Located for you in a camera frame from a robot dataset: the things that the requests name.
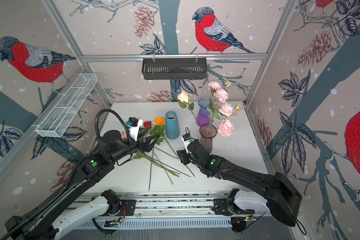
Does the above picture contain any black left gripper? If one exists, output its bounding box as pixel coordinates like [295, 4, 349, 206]
[110, 125, 160, 163]

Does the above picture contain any orange artificial rose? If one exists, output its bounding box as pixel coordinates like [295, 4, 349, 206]
[153, 117, 175, 154]

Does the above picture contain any pink peony spray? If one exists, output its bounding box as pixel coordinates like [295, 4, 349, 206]
[214, 103, 242, 137]
[207, 82, 229, 125]

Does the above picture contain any cream peach artificial rose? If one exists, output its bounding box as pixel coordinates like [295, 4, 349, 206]
[177, 91, 197, 120]

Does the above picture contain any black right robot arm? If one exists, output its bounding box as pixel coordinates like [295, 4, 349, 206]
[177, 140, 302, 227]

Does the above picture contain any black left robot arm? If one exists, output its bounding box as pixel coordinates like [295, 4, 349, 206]
[2, 130, 159, 240]

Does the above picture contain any pink grey glass vase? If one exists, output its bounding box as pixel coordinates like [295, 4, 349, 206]
[199, 124, 218, 154]

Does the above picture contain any teal ceramic vase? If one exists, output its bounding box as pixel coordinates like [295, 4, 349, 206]
[165, 111, 180, 140]

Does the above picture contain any blue purple glass vase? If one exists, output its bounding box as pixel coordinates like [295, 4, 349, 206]
[196, 98, 210, 127]

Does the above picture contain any red artificial rose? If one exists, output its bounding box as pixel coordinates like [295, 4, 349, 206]
[144, 121, 152, 128]

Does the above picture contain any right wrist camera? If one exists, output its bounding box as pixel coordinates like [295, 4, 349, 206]
[182, 133, 193, 154]

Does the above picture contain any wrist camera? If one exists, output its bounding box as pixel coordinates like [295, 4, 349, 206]
[126, 117, 143, 141]
[182, 133, 193, 154]

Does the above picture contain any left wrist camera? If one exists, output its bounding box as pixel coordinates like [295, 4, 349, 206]
[126, 117, 143, 141]

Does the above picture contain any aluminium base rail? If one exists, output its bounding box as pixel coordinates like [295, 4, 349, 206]
[52, 189, 272, 239]

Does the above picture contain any black hanging wire basket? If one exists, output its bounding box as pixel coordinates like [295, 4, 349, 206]
[142, 58, 207, 80]

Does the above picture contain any white wire mesh shelf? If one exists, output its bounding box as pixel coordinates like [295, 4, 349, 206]
[36, 73, 98, 138]

